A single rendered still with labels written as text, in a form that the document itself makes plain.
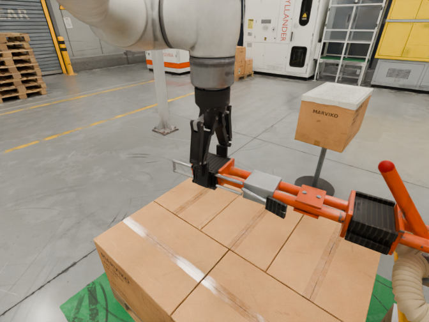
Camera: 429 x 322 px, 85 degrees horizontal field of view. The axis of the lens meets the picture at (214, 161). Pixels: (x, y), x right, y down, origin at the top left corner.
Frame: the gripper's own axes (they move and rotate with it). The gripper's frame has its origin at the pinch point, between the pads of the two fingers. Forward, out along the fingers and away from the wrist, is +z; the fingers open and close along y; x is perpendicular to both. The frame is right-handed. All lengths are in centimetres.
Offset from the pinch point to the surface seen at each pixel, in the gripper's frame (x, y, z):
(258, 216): 5, 58, 67
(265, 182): -13.9, -0.2, -1.0
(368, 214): -33.9, -0.1, -1.2
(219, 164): -2.0, 0.0, -1.8
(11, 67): 633, 187, 54
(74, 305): 90, -20, 121
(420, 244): -41.7, -2.0, -0.1
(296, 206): -21.6, -2.4, 0.6
